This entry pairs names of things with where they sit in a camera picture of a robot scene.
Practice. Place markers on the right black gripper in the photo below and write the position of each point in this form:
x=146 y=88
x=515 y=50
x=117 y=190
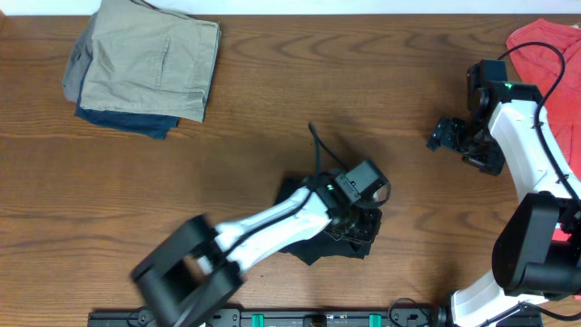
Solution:
x=445 y=133

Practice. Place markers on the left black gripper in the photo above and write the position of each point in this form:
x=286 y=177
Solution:
x=374 y=222

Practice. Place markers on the black t-shirt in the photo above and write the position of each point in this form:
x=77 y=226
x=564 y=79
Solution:
x=326 y=245

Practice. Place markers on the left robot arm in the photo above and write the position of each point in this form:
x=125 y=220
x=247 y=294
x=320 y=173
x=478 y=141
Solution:
x=199 y=267

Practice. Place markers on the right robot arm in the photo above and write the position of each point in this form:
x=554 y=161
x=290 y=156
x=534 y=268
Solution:
x=536 y=258

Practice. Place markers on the folded navy blue garment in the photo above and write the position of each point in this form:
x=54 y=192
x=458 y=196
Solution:
x=152 y=125

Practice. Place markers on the folded khaki pants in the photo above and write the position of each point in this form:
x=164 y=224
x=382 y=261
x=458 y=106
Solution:
x=150 y=61

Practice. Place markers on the folded grey garment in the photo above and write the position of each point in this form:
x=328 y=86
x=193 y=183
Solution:
x=78 y=62

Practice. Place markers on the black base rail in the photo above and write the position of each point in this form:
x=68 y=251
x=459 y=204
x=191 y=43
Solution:
x=399 y=316

